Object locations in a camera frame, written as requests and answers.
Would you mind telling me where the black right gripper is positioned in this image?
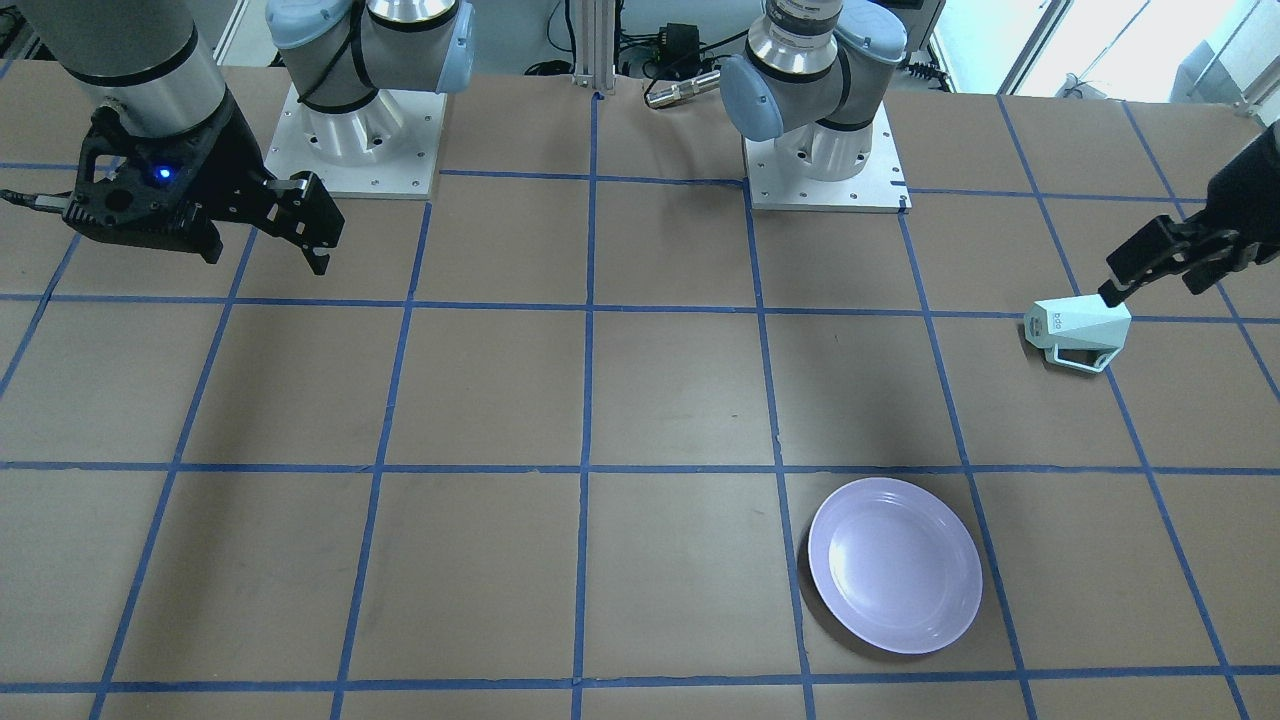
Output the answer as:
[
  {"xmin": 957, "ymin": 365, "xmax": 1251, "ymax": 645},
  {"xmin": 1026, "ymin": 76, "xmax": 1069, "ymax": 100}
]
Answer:
[{"xmin": 120, "ymin": 91, "xmax": 346, "ymax": 275}]

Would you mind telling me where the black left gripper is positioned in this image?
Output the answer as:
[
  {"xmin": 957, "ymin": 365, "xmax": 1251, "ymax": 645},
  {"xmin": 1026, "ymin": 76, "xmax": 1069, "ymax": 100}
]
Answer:
[{"xmin": 1098, "ymin": 122, "xmax": 1279, "ymax": 307}]

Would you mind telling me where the light teal faceted cup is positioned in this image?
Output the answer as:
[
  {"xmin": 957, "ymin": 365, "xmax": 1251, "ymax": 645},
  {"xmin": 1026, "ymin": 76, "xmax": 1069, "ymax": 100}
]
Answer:
[{"xmin": 1023, "ymin": 293, "xmax": 1132, "ymax": 374}]

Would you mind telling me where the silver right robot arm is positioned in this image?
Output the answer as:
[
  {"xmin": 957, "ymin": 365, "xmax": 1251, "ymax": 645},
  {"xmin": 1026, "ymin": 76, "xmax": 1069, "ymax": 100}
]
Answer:
[{"xmin": 3, "ymin": 1, "xmax": 475, "ymax": 275}]

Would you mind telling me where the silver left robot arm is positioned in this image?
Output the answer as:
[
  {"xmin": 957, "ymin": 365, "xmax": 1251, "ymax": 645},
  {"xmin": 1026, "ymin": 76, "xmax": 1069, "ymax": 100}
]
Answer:
[{"xmin": 718, "ymin": 1, "xmax": 1279, "ymax": 307}]

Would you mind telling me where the lavender round plate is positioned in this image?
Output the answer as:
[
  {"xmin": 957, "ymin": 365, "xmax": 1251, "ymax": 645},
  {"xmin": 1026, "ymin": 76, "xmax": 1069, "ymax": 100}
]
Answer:
[{"xmin": 806, "ymin": 477, "xmax": 984, "ymax": 655}]

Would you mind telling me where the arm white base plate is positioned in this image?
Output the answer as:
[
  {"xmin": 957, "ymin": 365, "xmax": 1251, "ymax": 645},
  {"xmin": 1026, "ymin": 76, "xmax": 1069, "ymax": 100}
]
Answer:
[
  {"xmin": 742, "ymin": 104, "xmax": 913, "ymax": 214},
  {"xmin": 265, "ymin": 87, "xmax": 451, "ymax": 200}
]

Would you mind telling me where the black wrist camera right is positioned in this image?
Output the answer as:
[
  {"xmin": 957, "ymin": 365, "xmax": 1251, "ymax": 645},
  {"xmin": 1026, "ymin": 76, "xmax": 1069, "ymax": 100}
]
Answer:
[{"xmin": 3, "ymin": 102, "xmax": 223, "ymax": 264}]

